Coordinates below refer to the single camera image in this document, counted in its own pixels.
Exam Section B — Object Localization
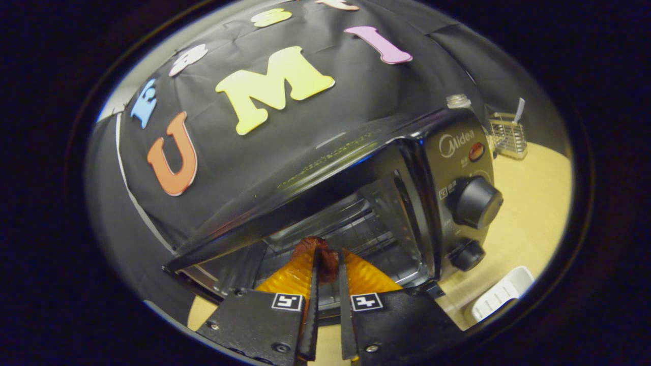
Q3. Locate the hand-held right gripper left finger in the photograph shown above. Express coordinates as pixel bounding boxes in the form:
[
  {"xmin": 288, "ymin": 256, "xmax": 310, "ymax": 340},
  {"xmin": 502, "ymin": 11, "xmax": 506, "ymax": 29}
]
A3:
[{"xmin": 196, "ymin": 248, "xmax": 322, "ymax": 366}]

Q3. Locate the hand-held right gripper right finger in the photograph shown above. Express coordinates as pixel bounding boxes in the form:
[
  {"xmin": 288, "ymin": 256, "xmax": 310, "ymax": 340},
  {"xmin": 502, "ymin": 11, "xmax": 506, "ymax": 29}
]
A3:
[{"xmin": 337, "ymin": 248, "xmax": 462, "ymax": 365}]

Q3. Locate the brown meat piece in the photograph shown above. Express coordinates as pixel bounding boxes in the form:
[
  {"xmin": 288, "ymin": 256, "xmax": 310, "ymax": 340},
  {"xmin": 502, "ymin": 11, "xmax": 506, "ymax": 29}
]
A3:
[{"xmin": 292, "ymin": 236, "xmax": 340, "ymax": 284}]

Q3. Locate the black electric oven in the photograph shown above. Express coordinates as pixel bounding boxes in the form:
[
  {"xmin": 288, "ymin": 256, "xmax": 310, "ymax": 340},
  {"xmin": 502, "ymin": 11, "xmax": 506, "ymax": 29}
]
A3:
[{"xmin": 163, "ymin": 107, "xmax": 504, "ymax": 326}]

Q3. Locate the white ribbed tray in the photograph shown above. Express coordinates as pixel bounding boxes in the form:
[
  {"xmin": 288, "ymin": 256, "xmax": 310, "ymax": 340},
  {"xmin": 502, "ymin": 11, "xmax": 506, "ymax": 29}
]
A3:
[{"xmin": 470, "ymin": 265, "xmax": 535, "ymax": 322}]

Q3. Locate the wire mesh holder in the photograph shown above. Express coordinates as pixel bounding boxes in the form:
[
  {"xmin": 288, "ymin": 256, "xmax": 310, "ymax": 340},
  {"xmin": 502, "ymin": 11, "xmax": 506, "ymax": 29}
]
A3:
[{"xmin": 488, "ymin": 112, "xmax": 528, "ymax": 161}]

